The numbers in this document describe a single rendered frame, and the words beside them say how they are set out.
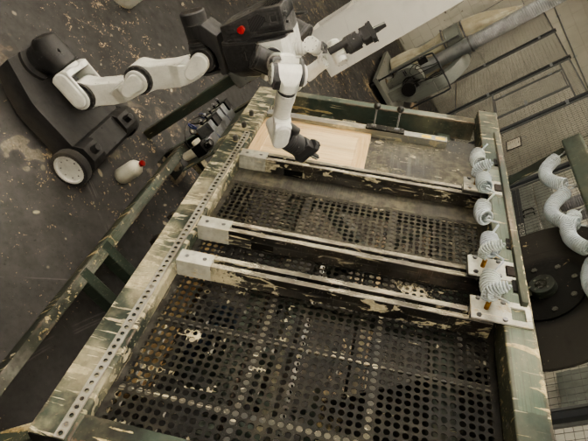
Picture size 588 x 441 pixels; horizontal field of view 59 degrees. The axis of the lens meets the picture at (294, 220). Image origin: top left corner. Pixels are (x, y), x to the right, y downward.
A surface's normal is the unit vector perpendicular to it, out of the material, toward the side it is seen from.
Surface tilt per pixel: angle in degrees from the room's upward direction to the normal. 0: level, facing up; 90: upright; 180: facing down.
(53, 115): 0
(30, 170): 0
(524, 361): 51
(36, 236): 0
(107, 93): 90
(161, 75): 90
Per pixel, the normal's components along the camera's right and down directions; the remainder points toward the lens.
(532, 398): 0.06, -0.78
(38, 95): 0.79, -0.35
